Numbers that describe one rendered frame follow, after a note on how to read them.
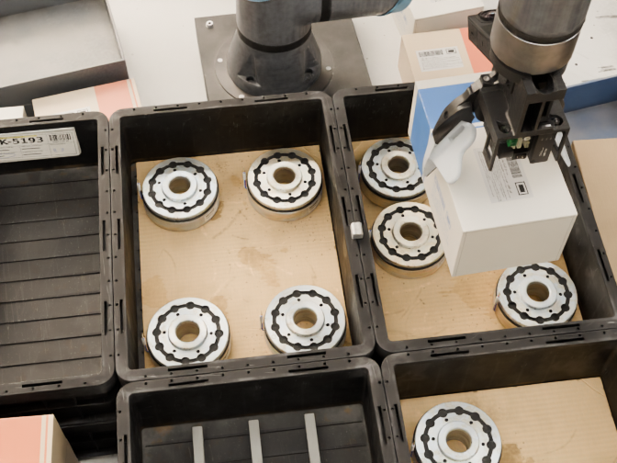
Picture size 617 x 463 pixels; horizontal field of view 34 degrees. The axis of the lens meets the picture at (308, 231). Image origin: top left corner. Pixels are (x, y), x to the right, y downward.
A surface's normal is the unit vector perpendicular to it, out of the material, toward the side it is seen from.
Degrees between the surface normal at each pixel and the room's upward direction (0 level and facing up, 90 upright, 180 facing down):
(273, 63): 69
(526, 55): 90
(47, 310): 0
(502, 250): 90
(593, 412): 0
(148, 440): 0
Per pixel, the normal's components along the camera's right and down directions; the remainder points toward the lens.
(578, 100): 0.29, 0.81
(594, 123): 0.01, -0.54
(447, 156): -0.83, -0.16
